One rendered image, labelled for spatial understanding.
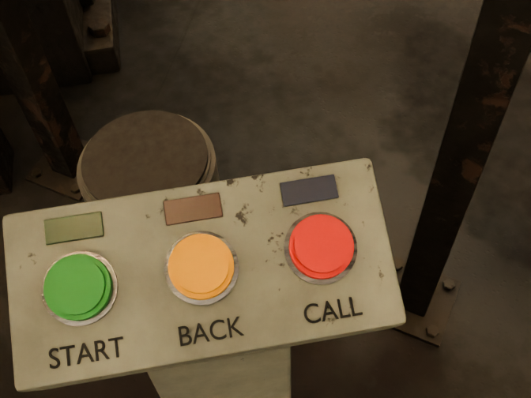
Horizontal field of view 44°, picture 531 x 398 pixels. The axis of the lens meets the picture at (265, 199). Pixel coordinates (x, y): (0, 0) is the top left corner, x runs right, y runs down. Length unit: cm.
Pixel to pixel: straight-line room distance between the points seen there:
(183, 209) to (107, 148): 18
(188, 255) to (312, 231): 8
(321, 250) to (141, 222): 11
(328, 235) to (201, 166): 18
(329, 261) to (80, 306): 15
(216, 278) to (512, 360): 74
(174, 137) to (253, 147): 66
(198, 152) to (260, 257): 18
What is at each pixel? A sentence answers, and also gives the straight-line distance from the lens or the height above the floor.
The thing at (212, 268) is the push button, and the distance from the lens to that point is 40.
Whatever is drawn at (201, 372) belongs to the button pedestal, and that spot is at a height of 52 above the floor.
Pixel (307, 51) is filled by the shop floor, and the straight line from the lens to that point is 141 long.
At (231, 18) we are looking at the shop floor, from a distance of 149.
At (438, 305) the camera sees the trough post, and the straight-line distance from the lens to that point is 108.
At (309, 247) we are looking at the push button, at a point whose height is 61.
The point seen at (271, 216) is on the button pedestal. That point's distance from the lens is 42.
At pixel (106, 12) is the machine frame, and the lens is 145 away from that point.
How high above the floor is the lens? 96
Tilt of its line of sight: 56 degrees down
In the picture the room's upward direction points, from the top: 3 degrees counter-clockwise
